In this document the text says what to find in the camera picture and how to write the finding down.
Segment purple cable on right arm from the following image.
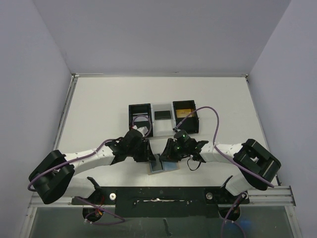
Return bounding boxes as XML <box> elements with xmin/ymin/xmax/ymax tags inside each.
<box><xmin>173</xmin><ymin>106</ymin><xmax>275</xmax><ymax>188</ymax></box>

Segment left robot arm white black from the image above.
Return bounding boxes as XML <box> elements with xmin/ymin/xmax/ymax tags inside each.
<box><xmin>28</xmin><ymin>129</ymin><xmax>156</xmax><ymax>204</ymax></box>

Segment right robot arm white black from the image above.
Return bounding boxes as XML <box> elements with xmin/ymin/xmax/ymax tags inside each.
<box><xmin>159</xmin><ymin>130</ymin><xmax>281</xmax><ymax>203</ymax></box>

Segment gold card in tray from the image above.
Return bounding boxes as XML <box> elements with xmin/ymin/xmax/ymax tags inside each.
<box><xmin>176</xmin><ymin>109</ymin><xmax>192</xmax><ymax>119</ymax></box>

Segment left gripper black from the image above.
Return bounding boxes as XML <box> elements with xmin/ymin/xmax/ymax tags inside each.
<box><xmin>127</xmin><ymin>139</ymin><xmax>155</xmax><ymax>162</ymax></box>

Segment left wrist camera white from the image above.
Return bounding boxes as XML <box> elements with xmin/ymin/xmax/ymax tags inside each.
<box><xmin>137</xmin><ymin>126</ymin><xmax>149</xmax><ymax>137</ymax></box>

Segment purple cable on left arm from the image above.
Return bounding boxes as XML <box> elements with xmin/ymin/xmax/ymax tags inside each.
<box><xmin>27</xmin><ymin>115</ymin><xmax>153</xmax><ymax>226</ymax></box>

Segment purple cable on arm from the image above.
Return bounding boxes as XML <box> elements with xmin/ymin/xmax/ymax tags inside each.
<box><xmin>173</xmin><ymin>106</ymin><xmax>275</xmax><ymax>188</ymax></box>
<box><xmin>27</xmin><ymin>115</ymin><xmax>153</xmax><ymax>226</ymax></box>

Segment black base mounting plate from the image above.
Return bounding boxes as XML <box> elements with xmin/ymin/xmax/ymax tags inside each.
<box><xmin>86</xmin><ymin>186</ymin><xmax>237</xmax><ymax>218</ymax></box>

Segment aluminium frame rail front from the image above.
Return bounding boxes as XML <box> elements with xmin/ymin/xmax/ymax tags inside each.
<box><xmin>28</xmin><ymin>185</ymin><xmax>297</xmax><ymax>209</ymax></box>

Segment black white card tray organizer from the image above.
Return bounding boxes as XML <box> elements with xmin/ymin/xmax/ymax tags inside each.
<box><xmin>128</xmin><ymin>100</ymin><xmax>200</xmax><ymax>137</ymax></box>

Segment black card in tray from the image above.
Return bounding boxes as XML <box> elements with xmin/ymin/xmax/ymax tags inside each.
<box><xmin>154</xmin><ymin>111</ymin><xmax>171</xmax><ymax>120</ymax></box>

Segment black strap loop on gripper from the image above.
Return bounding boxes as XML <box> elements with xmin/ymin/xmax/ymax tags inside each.
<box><xmin>187</xmin><ymin>157</ymin><xmax>202</xmax><ymax>172</ymax></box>

